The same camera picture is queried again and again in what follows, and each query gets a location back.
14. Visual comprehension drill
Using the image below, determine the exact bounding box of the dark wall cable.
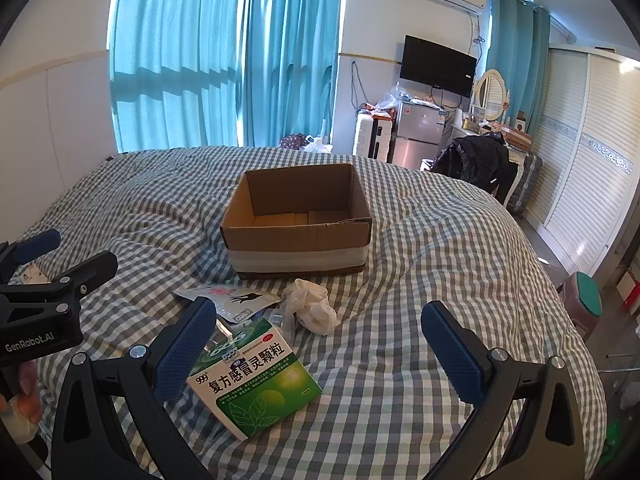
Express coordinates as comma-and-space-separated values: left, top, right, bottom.
350, 60, 363, 111

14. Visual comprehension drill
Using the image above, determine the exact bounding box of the wide teal curtain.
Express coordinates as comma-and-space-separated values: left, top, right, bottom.
109, 0, 251, 153

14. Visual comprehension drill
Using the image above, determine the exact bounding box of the clear plastic wrapper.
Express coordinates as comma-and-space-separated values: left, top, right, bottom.
252, 307, 301, 346

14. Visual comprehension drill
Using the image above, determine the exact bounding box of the silver refrigerator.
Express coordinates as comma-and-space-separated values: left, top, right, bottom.
390, 100, 453, 171

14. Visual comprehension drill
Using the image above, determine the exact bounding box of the white dressing table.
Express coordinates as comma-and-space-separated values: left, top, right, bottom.
450, 122, 536, 208

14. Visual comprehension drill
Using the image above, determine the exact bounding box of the brown cardboard box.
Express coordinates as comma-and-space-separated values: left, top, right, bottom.
220, 162, 373, 281

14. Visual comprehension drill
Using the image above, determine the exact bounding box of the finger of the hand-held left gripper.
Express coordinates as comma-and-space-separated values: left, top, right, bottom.
0, 251, 119, 317
0, 229, 62, 286

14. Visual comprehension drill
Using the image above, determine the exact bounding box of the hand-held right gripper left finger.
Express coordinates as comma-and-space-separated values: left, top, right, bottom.
50, 296, 218, 480

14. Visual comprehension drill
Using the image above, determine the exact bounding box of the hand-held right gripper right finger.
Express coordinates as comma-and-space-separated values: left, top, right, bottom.
420, 301, 586, 480

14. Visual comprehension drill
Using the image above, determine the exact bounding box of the person's left hand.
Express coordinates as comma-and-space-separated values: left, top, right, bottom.
0, 359, 45, 443

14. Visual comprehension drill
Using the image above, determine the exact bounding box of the checked bed blanket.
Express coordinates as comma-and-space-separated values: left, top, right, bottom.
10, 146, 608, 480

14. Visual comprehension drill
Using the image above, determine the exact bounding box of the clear plastic bag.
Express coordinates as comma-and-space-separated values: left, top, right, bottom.
372, 85, 416, 111

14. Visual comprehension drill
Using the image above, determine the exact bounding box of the red box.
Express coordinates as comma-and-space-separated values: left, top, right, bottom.
615, 280, 640, 316

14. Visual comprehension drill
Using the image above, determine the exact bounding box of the narrow teal curtain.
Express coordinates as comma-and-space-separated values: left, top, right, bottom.
487, 0, 551, 133

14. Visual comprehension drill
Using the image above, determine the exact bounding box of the black television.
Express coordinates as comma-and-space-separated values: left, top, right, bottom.
399, 35, 477, 99

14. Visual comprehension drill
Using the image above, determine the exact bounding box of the white cloth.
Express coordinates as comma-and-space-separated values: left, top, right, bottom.
281, 278, 337, 336

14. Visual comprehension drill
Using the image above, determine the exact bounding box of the grey suitcase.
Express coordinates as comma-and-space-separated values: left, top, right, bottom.
507, 152, 543, 216

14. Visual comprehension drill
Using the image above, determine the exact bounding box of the green-topped stool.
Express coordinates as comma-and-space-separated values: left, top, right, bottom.
560, 270, 603, 333

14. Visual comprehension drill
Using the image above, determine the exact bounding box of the orange printed packet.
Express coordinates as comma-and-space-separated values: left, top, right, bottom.
357, 102, 396, 118

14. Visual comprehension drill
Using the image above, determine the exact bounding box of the green medicine box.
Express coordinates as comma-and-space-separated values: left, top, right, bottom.
186, 322, 323, 442

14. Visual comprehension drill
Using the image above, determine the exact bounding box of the white louvered wardrobe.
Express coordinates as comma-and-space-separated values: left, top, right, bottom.
520, 45, 640, 278

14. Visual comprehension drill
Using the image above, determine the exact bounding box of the oval vanity mirror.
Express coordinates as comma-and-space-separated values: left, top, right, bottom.
472, 69, 507, 122

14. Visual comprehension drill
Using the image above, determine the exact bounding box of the white suitcase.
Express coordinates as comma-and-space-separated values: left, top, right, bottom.
352, 112, 396, 161

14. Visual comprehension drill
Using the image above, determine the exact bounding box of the white printed plastic packet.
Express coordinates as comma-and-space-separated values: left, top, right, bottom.
172, 282, 283, 323

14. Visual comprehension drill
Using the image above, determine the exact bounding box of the chair with black jacket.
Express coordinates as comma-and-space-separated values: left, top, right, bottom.
432, 132, 518, 196

